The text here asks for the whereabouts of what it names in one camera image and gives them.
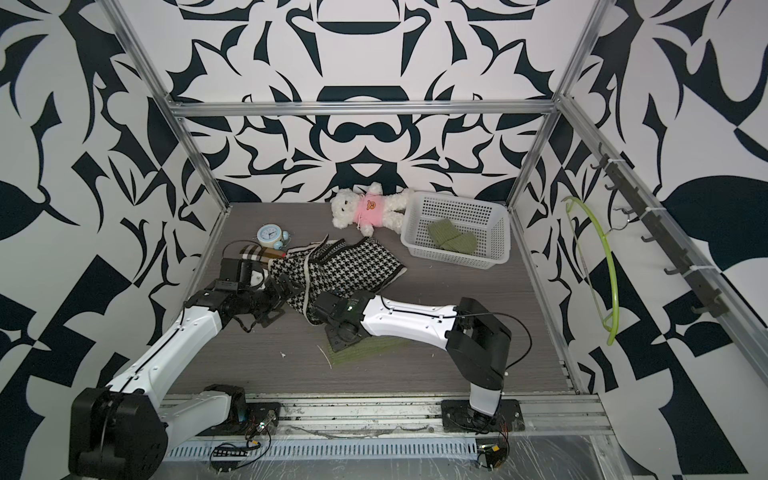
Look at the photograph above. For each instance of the aluminium frame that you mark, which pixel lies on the aluminium frame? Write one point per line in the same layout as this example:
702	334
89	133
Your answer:
284	103

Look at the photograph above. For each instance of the small blue alarm clock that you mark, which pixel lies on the small blue alarm clock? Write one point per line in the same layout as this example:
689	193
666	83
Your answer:
273	236

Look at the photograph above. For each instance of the black wall hook rail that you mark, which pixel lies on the black wall hook rail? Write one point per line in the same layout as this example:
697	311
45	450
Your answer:
663	231

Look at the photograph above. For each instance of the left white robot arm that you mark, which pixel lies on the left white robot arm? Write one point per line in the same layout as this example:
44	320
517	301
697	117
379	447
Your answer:
122	430

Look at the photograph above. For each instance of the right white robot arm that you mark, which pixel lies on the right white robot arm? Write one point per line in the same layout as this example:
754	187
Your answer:
474	338

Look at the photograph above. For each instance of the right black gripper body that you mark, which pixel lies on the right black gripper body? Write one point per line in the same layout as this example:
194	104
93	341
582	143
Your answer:
335	337

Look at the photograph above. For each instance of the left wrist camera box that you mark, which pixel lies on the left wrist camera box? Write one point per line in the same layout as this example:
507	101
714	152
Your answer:
239	274

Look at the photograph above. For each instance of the green knitted scarf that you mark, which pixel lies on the green knitted scarf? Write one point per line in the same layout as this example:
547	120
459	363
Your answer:
446	236
369	347

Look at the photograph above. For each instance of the white plastic basket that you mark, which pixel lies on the white plastic basket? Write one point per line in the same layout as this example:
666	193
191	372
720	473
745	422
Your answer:
488	223

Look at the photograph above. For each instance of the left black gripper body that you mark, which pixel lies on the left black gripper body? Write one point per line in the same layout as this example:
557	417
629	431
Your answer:
264	303

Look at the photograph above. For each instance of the white teddy bear pink shirt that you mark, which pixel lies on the white teddy bear pink shirt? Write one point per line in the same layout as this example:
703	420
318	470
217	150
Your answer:
370	210

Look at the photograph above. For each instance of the green plastic hanger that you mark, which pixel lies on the green plastic hanger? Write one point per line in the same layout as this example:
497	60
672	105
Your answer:
610	321

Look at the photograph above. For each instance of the houndstooth black white garment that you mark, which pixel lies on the houndstooth black white garment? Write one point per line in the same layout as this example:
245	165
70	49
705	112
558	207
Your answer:
335	266

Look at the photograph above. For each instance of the white slotted cable duct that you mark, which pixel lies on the white slotted cable duct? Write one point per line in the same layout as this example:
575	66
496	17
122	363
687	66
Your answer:
288	449

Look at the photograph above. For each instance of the plaid beige pouch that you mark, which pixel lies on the plaid beige pouch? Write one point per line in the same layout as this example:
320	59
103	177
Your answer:
261	254

